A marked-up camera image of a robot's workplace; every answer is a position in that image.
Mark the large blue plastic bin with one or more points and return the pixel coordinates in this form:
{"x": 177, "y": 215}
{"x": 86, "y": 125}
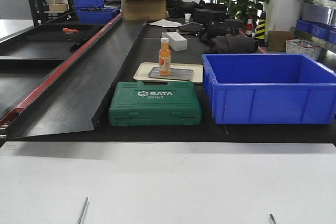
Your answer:
{"x": 268, "y": 89}

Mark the white rectangular box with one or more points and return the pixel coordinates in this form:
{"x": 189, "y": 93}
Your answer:
{"x": 176, "y": 41}

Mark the dark folded jacket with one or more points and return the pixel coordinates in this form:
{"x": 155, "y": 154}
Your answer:
{"x": 232, "y": 44}

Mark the large cardboard box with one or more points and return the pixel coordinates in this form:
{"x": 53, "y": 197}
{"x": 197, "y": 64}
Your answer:
{"x": 151, "y": 10}

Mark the yellow black striped post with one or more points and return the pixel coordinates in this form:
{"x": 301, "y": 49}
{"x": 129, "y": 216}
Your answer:
{"x": 260, "y": 30}

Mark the orange white traffic cone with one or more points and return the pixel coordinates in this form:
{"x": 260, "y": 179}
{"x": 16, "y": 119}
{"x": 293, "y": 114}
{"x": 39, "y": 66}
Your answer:
{"x": 249, "y": 26}

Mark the white paper cup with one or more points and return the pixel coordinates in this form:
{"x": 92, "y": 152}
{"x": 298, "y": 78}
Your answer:
{"x": 187, "y": 17}

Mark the brown cardboard box floor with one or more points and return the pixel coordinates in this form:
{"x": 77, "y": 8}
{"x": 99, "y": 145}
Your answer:
{"x": 276, "y": 40}

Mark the black equipment case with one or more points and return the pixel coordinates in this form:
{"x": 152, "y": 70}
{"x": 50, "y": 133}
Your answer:
{"x": 204, "y": 16}

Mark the white mesh basket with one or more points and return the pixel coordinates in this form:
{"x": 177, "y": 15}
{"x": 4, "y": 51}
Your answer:
{"x": 300, "y": 46}

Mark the green SATA tool case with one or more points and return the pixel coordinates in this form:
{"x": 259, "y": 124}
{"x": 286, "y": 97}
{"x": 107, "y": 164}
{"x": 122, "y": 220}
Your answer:
{"x": 138, "y": 104}

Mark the black bag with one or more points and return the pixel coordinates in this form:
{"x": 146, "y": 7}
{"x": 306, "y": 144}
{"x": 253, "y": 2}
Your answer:
{"x": 216, "y": 28}

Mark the stacked blue bin behind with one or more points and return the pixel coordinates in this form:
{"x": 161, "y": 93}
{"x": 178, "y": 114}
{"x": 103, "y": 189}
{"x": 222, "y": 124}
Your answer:
{"x": 79, "y": 4}

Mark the red conveyor rail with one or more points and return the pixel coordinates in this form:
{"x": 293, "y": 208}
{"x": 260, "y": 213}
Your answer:
{"x": 26, "y": 101}

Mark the black metal chute panel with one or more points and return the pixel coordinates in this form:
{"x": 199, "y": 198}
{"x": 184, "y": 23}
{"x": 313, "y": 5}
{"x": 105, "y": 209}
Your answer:
{"x": 76, "y": 100}

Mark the cream plastic tray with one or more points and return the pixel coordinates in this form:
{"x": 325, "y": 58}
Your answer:
{"x": 142, "y": 73}

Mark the orange juice bottle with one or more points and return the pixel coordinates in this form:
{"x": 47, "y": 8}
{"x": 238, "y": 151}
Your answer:
{"x": 164, "y": 57}

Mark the small grey metal tray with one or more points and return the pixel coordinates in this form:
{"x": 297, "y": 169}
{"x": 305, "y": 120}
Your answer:
{"x": 175, "y": 74}

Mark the screwdriver metal shaft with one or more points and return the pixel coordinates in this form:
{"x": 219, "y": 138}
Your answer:
{"x": 83, "y": 211}

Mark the orange handled tool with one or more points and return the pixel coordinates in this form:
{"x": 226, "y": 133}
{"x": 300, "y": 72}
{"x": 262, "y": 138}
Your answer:
{"x": 68, "y": 30}

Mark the blue bin on conveyor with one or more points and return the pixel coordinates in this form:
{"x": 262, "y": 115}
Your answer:
{"x": 100, "y": 16}

